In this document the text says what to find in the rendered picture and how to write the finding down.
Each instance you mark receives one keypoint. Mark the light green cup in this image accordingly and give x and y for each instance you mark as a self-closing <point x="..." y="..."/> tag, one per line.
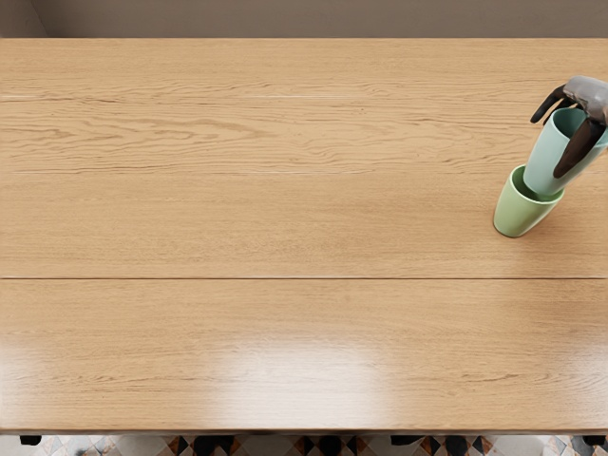
<point x="515" y="214"/>

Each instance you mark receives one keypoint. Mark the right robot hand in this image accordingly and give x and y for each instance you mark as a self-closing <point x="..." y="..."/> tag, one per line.
<point x="589" y="95"/>

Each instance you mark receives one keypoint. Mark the pale teal cup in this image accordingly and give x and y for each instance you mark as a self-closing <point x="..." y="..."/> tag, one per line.
<point x="541" y="164"/>

